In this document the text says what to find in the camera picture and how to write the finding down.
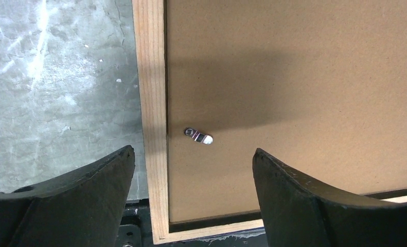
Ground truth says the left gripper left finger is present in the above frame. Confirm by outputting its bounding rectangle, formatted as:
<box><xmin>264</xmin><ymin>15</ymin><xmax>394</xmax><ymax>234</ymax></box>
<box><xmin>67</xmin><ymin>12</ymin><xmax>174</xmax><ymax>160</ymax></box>
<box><xmin>0</xmin><ymin>145</ymin><xmax>135</xmax><ymax>246</ymax></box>

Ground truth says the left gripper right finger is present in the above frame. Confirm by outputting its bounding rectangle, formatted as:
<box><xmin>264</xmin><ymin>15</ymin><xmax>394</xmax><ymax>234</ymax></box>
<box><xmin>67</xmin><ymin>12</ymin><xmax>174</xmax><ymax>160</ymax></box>
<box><xmin>253</xmin><ymin>149</ymin><xmax>407</xmax><ymax>246</ymax></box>

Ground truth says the brown backing board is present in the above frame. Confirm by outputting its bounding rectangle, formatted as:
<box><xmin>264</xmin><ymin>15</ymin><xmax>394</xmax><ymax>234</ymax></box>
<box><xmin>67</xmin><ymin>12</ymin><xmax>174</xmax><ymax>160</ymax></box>
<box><xmin>166</xmin><ymin>0</ymin><xmax>407</xmax><ymax>224</ymax></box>

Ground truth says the wooden picture frame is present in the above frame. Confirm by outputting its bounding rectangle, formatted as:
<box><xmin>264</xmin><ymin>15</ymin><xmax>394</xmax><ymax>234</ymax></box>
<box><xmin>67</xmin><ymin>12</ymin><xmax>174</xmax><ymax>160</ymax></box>
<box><xmin>131</xmin><ymin>0</ymin><xmax>407</xmax><ymax>245</ymax></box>

